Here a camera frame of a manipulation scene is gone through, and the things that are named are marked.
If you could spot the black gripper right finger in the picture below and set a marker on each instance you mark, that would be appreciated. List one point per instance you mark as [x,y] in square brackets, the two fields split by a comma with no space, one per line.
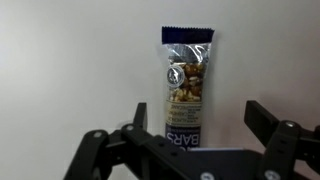
[283,143]

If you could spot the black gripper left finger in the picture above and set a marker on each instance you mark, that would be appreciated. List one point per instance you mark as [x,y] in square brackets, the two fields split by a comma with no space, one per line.
[133,153]

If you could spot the nut snack bar pack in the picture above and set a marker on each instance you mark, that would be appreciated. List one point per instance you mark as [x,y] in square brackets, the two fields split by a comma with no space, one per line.
[186,83]

